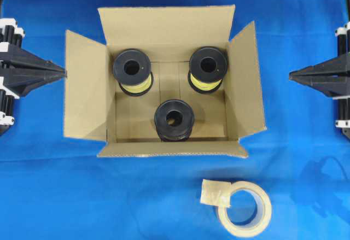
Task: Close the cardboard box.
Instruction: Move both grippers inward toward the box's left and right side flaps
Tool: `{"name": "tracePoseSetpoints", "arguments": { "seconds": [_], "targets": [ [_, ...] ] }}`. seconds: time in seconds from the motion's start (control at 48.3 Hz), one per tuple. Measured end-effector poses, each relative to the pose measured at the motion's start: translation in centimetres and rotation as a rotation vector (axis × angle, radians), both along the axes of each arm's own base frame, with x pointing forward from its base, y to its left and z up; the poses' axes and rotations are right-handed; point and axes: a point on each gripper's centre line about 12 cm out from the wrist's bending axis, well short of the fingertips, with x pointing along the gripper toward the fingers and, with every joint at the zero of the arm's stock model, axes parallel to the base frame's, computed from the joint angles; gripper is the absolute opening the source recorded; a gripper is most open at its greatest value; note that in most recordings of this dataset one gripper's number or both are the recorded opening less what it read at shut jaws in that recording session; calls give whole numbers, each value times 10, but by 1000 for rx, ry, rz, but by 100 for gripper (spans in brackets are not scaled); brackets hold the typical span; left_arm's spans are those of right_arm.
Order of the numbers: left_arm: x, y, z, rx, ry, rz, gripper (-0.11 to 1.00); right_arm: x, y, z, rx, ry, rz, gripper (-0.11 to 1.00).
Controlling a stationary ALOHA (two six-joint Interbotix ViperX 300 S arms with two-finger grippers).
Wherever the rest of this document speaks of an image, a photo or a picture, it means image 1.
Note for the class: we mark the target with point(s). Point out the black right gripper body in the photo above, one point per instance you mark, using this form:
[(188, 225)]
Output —
[(342, 122)]

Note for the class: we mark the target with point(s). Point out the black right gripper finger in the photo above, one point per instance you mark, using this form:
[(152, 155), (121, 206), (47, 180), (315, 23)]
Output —
[(338, 66), (328, 85)]

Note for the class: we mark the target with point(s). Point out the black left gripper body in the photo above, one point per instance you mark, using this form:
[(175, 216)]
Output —
[(10, 34)]

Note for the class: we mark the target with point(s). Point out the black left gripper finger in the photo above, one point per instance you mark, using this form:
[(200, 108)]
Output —
[(19, 82), (20, 58)]

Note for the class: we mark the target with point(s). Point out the brown cardboard box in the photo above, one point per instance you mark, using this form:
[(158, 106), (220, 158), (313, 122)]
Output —
[(97, 109)]

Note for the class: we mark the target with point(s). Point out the black spool front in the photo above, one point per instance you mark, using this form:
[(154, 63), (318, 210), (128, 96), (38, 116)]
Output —
[(174, 120)]

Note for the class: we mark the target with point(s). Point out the beige packing tape roll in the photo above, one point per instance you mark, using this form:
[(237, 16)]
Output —
[(243, 208)]

